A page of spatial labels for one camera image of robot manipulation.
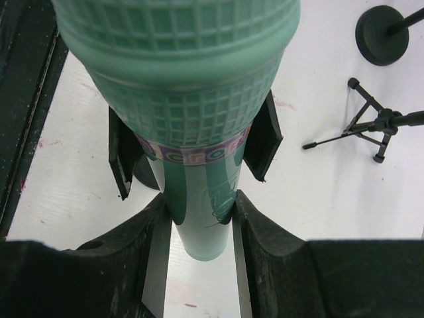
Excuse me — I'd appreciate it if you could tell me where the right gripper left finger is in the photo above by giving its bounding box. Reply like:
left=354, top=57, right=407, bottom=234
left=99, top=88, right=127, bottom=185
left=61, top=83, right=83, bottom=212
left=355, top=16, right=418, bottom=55
left=1, top=195, right=172, bottom=317

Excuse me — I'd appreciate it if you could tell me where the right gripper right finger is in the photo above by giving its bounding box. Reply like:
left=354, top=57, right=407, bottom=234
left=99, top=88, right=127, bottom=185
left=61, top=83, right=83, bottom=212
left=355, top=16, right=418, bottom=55
left=232, top=191, right=423, bottom=317

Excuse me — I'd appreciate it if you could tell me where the black tripod shock-mount stand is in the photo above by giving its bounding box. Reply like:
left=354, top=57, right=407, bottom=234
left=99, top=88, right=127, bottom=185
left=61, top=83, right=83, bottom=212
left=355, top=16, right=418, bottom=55
left=302, top=78, right=423, bottom=164

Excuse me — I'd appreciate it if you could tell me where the teal microphone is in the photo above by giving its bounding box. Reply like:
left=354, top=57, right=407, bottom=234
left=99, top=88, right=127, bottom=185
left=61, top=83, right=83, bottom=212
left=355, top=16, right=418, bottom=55
left=53, top=1, right=301, bottom=261

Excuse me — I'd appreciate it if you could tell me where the black round-base clip stand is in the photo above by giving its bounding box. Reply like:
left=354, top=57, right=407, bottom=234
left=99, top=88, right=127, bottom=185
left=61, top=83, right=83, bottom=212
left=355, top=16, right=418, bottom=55
left=355, top=5, right=423, bottom=66

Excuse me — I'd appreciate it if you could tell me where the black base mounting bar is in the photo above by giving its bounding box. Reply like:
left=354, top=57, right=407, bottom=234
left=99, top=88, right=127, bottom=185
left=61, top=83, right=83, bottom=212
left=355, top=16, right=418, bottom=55
left=1, top=1, right=68, bottom=240

